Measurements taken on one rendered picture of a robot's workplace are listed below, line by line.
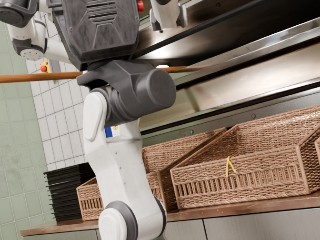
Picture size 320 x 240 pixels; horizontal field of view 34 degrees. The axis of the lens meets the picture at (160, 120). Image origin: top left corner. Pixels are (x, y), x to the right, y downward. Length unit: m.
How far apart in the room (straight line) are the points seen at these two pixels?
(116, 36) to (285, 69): 0.94
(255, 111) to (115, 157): 0.93
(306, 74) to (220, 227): 0.72
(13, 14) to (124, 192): 0.60
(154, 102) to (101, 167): 0.29
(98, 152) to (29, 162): 1.89
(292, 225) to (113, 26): 0.78
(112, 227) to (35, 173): 1.95
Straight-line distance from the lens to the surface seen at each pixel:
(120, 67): 1.44
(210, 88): 2.42
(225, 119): 2.37
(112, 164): 1.52
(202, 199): 1.88
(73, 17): 1.45
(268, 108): 2.24
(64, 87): 3.22
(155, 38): 2.62
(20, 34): 1.77
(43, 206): 3.41
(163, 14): 1.79
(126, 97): 1.43
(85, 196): 2.36
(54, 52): 1.89
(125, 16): 1.46
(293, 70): 2.17
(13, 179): 3.33
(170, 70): 2.56
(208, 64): 2.41
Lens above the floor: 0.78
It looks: 4 degrees up
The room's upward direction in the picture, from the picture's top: 12 degrees counter-clockwise
